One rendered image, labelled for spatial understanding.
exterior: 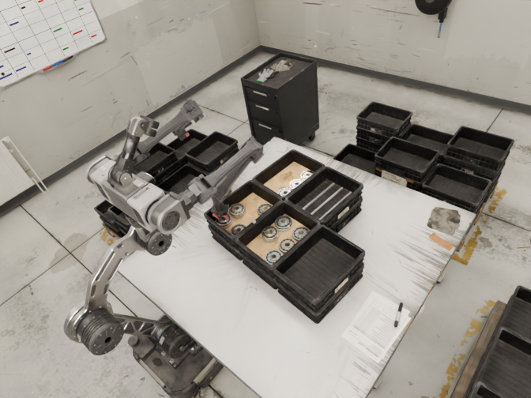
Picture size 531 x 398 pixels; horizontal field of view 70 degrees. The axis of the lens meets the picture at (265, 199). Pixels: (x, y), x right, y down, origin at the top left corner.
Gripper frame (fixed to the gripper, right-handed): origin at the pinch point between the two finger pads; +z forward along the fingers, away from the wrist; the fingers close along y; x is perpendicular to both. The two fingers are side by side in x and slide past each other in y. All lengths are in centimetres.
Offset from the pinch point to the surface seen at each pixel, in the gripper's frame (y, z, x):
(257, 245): -23.7, 3.9, 16.5
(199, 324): 2, 16, 61
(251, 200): -13.8, 4.3, -19.2
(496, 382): -150, 49, 64
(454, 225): -137, 16, -13
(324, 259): -63, 4, 24
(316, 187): -55, 5, -32
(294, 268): -47, 4, 31
